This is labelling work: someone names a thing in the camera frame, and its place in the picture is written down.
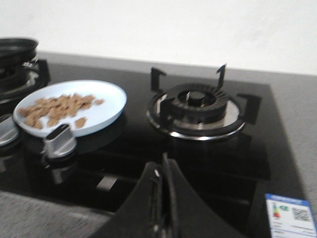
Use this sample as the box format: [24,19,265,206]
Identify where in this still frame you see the black glass gas hob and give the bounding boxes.
[0,63,304,238]

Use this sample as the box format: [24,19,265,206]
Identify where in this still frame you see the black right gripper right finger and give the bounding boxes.
[162,153,244,238]

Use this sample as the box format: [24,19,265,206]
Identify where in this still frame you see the left silver stove knob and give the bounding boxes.
[0,114,19,146]

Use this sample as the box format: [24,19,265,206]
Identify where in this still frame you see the light blue plate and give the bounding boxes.
[13,80,127,138]

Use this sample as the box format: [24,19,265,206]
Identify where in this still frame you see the wire pan support ring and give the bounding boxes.
[21,58,40,68]

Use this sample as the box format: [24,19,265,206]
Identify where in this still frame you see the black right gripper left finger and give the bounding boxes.
[91,162,162,238]

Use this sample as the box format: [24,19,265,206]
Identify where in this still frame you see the silver stove knob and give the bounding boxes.
[0,114,19,146]
[43,124,77,159]

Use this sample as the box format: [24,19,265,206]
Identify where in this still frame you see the burner with pan support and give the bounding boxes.
[0,59,51,104]
[146,65,262,141]

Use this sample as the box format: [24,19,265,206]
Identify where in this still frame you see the brown meat pieces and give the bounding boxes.
[17,93,105,129]

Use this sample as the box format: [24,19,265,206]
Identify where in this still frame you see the right silver stove knob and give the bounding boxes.
[43,124,77,159]

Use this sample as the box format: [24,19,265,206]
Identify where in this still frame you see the left burner with pan support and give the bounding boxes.
[0,59,51,104]

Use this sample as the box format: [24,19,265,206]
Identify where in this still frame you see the black frying pan mint handle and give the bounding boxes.
[0,38,39,68]

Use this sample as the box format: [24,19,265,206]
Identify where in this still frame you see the right burner with pan support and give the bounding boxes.
[146,65,262,141]

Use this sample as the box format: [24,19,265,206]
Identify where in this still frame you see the blue energy label sticker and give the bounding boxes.
[265,193,317,238]

